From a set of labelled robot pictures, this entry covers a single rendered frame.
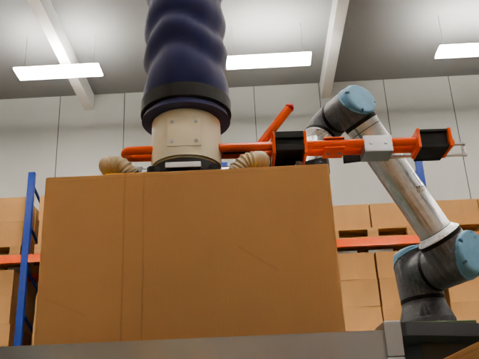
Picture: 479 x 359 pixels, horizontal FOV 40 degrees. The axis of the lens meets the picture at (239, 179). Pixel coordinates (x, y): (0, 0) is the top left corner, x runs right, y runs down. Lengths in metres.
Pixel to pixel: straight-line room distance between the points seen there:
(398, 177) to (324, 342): 1.14
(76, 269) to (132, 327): 0.17
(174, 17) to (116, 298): 0.73
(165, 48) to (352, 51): 9.21
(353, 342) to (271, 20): 8.91
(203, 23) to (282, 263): 0.68
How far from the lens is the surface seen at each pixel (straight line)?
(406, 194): 2.22
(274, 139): 1.61
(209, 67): 1.65
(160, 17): 1.75
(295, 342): 1.15
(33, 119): 11.79
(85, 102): 11.38
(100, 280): 1.37
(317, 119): 2.29
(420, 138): 1.68
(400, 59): 11.23
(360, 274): 8.96
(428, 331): 2.07
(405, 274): 2.35
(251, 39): 10.28
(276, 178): 1.40
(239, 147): 1.61
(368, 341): 1.16
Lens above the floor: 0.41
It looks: 22 degrees up
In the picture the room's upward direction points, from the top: 3 degrees counter-clockwise
